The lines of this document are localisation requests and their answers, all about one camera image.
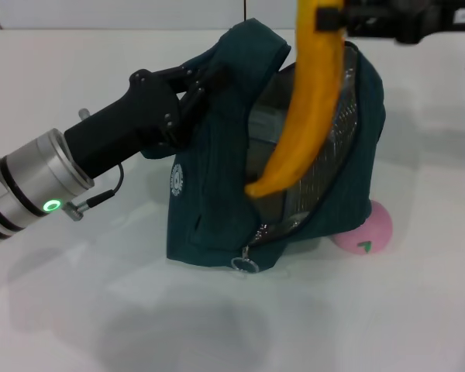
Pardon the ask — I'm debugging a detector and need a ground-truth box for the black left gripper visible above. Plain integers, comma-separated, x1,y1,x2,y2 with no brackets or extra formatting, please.
64,63,230,180

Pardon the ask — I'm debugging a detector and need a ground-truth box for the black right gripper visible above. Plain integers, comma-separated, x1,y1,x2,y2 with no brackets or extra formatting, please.
315,0,465,44

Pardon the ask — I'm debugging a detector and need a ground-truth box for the clear container with blue-rimmed lid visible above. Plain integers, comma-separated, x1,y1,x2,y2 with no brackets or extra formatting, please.
246,106,309,226

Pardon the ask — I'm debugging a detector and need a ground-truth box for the yellow toy banana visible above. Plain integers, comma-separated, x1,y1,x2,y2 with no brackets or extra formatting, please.
244,0,348,199

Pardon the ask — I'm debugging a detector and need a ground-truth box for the dark teal insulated lunch bag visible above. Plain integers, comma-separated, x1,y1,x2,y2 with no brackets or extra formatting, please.
141,18,385,274

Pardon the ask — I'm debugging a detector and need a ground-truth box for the metal zipper pull ring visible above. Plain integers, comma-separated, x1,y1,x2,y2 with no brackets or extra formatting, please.
230,246,259,274

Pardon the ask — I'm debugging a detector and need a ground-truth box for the pink toy peach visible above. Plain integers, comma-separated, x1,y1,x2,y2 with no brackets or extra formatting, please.
330,200,394,256

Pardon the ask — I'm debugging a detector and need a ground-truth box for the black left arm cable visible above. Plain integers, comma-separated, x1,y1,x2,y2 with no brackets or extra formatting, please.
85,162,125,207

